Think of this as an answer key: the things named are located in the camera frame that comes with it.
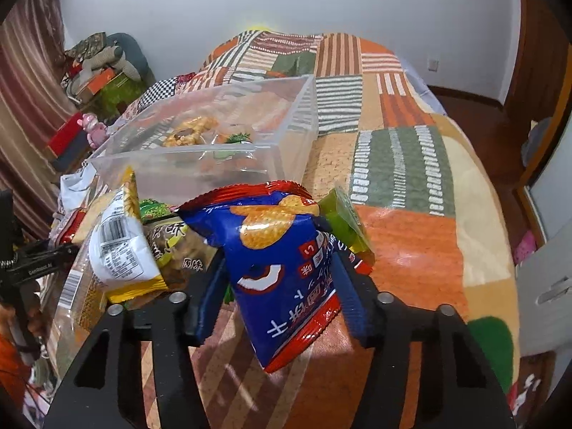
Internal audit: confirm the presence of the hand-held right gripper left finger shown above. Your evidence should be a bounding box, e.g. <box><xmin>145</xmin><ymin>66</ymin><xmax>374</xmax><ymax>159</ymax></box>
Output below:
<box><xmin>42</xmin><ymin>246</ymin><xmax>231</xmax><ymax>429</ymax></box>

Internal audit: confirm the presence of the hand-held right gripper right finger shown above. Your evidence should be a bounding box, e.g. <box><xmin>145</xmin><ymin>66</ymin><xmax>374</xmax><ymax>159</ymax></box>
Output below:
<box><xmin>328</xmin><ymin>250</ymin><xmax>514</xmax><ymax>429</ymax></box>

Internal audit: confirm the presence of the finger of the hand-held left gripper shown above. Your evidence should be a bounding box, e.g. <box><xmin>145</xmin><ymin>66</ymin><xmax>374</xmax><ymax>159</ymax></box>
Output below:
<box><xmin>20</xmin><ymin>238</ymin><xmax>83</xmax><ymax>262</ymax></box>

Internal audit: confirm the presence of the blue potato chip bag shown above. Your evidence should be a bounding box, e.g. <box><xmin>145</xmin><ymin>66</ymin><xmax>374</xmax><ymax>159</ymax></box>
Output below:
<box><xmin>176</xmin><ymin>180</ymin><xmax>374</xmax><ymax>374</ymax></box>

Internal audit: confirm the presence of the clear plastic container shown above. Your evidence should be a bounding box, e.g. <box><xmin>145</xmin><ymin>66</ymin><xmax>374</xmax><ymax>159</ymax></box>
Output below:
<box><xmin>89</xmin><ymin>74</ymin><xmax>320</xmax><ymax>188</ymax></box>

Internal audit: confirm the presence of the person's left forearm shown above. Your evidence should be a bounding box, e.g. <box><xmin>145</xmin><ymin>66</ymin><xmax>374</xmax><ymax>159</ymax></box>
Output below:
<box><xmin>0</xmin><ymin>335</ymin><xmax>28</xmax><ymax>412</ymax></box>

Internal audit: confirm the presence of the clear packet of fried snacks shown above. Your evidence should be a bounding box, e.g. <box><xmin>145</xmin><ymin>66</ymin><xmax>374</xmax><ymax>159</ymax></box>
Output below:
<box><xmin>161</xmin><ymin>116</ymin><xmax>255</xmax><ymax>148</ymax></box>

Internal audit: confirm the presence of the person's left hand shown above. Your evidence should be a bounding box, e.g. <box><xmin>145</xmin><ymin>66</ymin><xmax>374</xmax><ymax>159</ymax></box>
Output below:
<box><xmin>24</xmin><ymin>310</ymin><xmax>48</xmax><ymax>338</ymax></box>

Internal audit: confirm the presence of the clear nut snack packet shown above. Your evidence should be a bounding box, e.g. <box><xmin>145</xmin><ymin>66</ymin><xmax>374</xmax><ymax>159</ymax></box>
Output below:
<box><xmin>143</xmin><ymin>217</ymin><xmax>211</xmax><ymax>293</ymax></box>

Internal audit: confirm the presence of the white plastic bag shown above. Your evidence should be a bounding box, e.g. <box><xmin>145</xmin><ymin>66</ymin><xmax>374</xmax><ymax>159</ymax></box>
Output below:
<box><xmin>60</xmin><ymin>163</ymin><xmax>103</xmax><ymax>215</ymax></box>

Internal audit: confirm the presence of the white and yellow snack packet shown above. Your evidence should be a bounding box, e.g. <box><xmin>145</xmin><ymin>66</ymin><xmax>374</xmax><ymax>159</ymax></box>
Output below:
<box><xmin>87</xmin><ymin>167</ymin><xmax>168</xmax><ymax>305</ymax></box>

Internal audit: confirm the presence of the green translucent candy packet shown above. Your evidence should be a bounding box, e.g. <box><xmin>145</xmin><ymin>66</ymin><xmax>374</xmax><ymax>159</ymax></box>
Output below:
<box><xmin>324</xmin><ymin>186</ymin><xmax>376</xmax><ymax>264</ymax></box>

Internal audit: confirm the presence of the dark grey box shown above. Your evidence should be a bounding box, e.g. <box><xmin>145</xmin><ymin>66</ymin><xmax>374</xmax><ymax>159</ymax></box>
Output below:
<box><xmin>54</xmin><ymin>134</ymin><xmax>97</xmax><ymax>173</ymax></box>

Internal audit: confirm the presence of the red box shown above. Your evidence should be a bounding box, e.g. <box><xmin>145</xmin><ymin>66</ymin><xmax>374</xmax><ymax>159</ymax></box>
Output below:
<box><xmin>47</xmin><ymin>112</ymin><xmax>85</xmax><ymax>157</ymax></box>

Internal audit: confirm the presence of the pink toy figure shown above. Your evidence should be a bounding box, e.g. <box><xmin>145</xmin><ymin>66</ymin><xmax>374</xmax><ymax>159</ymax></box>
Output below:
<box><xmin>78</xmin><ymin>113</ymin><xmax>108</xmax><ymax>148</ymax></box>

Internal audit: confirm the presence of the striped brown curtain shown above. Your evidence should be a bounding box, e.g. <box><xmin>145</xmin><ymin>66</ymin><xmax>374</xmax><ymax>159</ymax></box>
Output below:
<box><xmin>0</xmin><ymin>0</ymin><xmax>85</xmax><ymax>242</ymax></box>

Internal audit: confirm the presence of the orange box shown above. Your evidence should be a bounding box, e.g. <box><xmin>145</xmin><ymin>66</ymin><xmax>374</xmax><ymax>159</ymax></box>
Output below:
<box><xmin>85</xmin><ymin>69</ymin><xmax>135</xmax><ymax>94</ymax></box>

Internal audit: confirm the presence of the pink slipper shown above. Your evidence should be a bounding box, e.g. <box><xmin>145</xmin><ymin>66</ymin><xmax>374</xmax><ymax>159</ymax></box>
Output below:
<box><xmin>513</xmin><ymin>230</ymin><xmax>537</xmax><ymax>264</ymax></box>

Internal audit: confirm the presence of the white cabinet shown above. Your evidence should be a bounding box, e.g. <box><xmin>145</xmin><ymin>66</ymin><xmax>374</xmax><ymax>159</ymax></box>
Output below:
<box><xmin>514</xmin><ymin>143</ymin><xmax>572</xmax><ymax>358</ymax></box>

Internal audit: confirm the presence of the checkered patchwork cloth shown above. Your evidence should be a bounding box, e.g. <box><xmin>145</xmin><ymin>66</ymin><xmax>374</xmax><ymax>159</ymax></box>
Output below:
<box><xmin>136</xmin><ymin>74</ymin><xmax>197</xmax><ymax>112</ymax></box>

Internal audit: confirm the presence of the red printed cloth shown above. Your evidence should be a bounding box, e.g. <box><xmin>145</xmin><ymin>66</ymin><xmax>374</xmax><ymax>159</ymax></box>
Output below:
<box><xmin>507</xmin><ymin>353</ymin><xmax>557</xmax><ymax>429</ymax></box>

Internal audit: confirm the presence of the camouflage cloth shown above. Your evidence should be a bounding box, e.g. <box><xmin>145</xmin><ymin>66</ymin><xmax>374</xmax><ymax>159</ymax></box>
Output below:
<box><xmin>67</xmin><ymin>32</ymin><xmax>108</xmax><ymax>61</ymax></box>

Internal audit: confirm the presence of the grey plush toy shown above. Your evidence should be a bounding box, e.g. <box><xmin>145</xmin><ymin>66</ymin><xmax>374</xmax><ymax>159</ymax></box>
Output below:
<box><xmin>80</xmin><ymin>32</ymin><xmax>150</xmax><ymax>81</ymax></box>

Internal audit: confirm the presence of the pale lilac bed sheet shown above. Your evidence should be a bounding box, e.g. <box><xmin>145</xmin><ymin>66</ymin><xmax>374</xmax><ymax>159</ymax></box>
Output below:
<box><xmin>398</xmin><ymin>56</ymin><xmax>448</xmax><ymax>114</ymax></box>

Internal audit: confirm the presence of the grey blue cloth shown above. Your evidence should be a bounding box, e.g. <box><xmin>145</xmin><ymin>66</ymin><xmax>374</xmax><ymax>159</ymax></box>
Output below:
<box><xmin>523</xmin><ymin>118</ymin><xmax>552</xmax><ymax>157</ymax></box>

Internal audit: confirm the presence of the brown wooden door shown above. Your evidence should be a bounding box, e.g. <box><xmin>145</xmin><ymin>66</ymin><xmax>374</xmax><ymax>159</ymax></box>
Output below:
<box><xmin>500</xmin><ymin>0</ymin><xmax>572</xmax><ymax>112</ymax></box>

